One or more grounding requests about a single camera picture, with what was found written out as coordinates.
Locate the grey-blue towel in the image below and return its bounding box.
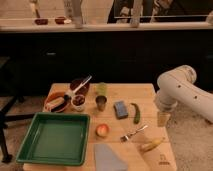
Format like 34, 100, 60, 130
94, 144, 128, 171

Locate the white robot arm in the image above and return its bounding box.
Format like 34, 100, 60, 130
154, 65, 213, 124

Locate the green plastic tray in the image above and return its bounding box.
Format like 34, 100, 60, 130
16, 113, 90, 166

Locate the yellow banana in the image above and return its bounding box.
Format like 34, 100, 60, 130
141, 138, 164, 152

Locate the blue sponge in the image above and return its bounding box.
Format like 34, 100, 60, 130
114, 101, 128, 119

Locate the silver fork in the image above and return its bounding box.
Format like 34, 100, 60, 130
120, 125, 148, 142

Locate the red apple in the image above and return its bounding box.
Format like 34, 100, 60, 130
96, 124, 109, 138

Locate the metal cup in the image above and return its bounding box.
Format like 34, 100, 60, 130
95, 95, 107, 111

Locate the green plastic cup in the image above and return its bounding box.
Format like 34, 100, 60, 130
96, 82, 107, 96

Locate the white bowl with dark food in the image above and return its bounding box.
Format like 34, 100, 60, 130
71, 94, 85, 112

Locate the dark brown plate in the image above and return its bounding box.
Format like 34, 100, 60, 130
69, 77, 91, 97

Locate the orange bowl with hotdog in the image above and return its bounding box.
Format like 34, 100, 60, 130
44, 92, 70, 113

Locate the brown bowl on counter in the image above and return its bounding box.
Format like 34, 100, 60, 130
55, 17, 66, 24

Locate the dark red bowl on counter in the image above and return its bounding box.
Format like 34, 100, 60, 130
34, 18, 48, 25

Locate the white-handled brush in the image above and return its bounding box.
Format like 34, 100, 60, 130
64, 75, 92, 100

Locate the black chair frame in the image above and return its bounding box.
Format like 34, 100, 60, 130
0, 56, 36, 164

